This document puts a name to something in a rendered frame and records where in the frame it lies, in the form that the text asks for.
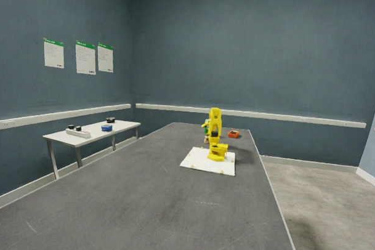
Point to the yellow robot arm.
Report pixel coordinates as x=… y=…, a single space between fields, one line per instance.
x=219 y=149

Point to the green and yellow drink can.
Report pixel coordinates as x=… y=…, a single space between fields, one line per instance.
x=206 y=131

